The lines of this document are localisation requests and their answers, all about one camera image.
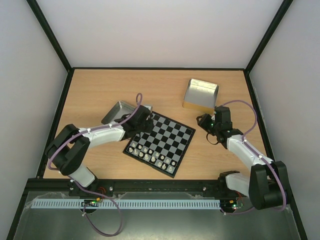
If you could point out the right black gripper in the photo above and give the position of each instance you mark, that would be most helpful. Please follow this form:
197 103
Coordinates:
205 122

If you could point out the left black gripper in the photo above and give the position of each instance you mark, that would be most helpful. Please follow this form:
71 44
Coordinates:
150 128

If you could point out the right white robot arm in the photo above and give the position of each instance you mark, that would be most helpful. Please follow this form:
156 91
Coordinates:
268 185

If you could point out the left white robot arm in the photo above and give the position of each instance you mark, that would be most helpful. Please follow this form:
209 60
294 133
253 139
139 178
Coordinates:
66 152

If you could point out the silver tin with pieces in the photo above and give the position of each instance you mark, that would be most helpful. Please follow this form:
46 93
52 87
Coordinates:
117 111

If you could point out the black silver chess board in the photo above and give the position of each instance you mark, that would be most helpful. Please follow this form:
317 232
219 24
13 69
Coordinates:
169 140

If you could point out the empty gold silver tin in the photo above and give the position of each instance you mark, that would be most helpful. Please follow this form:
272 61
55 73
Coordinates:
200 96

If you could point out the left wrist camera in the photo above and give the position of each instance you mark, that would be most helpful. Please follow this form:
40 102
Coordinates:
149 107

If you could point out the light blue cable duct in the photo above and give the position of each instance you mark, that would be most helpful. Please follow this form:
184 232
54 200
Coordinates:
129 204

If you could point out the black frame rail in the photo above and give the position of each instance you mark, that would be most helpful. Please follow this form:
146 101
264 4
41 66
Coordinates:
205 188

